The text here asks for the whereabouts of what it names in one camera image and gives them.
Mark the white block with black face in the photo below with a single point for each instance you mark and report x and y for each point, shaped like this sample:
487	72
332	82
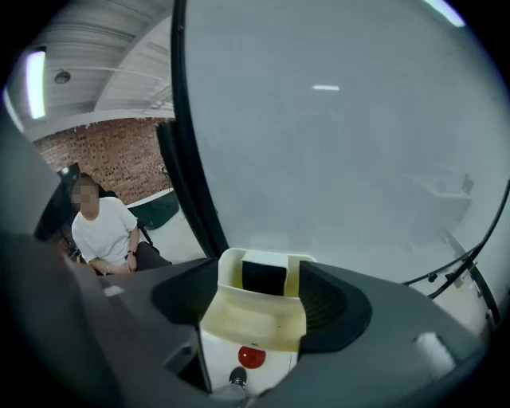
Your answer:
264	277

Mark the dark flat panel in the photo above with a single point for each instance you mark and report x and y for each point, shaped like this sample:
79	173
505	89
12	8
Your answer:
56	207

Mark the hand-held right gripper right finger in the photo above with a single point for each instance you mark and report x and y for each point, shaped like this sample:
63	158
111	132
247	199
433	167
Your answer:
378	342

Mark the green-edged white table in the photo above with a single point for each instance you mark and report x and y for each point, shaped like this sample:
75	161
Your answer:
159	207

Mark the round ceiling smoke detector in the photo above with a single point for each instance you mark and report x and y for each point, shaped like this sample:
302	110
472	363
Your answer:
62	76

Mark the red round magnet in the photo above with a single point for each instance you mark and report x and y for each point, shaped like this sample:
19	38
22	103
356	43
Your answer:
252	356

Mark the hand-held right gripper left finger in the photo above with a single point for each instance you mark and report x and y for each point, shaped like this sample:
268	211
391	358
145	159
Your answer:
119	326

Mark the long ceiling light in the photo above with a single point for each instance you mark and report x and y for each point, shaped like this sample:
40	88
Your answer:
445	12
36	84

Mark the black marker pen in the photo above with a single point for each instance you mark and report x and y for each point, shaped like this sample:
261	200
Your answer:
238	377

